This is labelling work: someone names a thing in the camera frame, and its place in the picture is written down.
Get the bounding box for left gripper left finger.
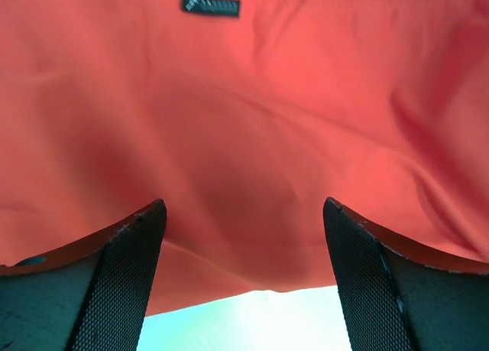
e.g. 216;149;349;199
1;199;167;351

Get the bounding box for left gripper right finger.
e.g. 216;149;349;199
323;198;488;350

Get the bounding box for orange shorts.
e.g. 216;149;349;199
1;0;488;314

